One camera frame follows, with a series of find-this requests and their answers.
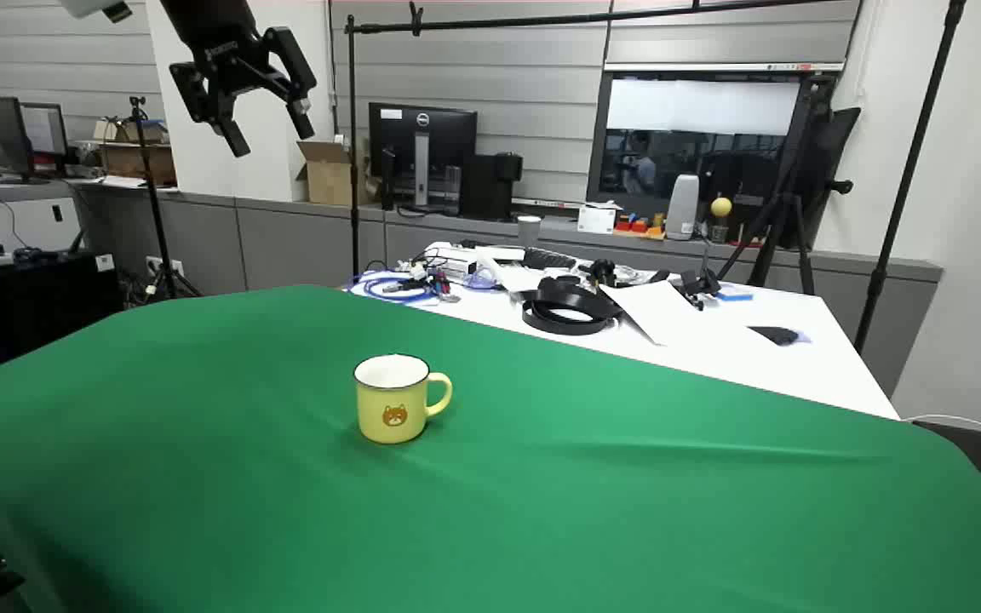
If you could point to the white cylinder device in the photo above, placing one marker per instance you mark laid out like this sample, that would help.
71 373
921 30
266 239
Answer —
684 206

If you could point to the dark desk monitor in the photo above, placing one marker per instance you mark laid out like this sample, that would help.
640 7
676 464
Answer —
5 133

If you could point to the yellow enamel mug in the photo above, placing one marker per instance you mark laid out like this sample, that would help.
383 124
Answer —
391 414

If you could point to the black slanted light stand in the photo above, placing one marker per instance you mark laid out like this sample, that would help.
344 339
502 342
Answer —
905 183

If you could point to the white clutter pile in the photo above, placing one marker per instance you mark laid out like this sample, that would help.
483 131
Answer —
460 259

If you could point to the dark flat pad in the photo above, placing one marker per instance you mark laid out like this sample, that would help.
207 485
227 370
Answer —
777 337

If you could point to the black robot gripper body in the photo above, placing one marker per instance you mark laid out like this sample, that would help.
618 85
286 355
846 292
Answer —
210 30

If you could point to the open cardboard box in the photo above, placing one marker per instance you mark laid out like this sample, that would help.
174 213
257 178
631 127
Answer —
328 174

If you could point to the black computer monitor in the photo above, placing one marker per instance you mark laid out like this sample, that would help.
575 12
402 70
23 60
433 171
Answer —
425 138

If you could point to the large wall display screen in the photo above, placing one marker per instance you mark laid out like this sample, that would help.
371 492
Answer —
696 138

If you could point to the yellow ball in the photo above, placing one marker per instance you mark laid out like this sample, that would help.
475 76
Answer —
720 206

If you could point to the black box speaker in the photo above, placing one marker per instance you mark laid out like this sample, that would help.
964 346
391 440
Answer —
488 190

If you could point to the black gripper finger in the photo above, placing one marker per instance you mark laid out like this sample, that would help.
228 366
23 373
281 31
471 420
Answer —
210 95
293 70

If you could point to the black camera tripod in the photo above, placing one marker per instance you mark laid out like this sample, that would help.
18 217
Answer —
790 192

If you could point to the grey partition wall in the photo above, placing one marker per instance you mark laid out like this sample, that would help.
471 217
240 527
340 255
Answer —
275 245

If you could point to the flat brown cardboard box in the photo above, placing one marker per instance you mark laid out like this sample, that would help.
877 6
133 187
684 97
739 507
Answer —
133 163

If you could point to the thin black tripod stand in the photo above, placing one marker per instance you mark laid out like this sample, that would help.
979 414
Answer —
156 206

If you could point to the green table cloth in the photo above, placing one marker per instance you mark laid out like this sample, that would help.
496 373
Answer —
228 480

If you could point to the white paper sheet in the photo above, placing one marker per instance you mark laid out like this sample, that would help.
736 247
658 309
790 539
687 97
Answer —
663 313

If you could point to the small white box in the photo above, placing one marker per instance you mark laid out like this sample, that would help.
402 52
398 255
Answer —
596 220

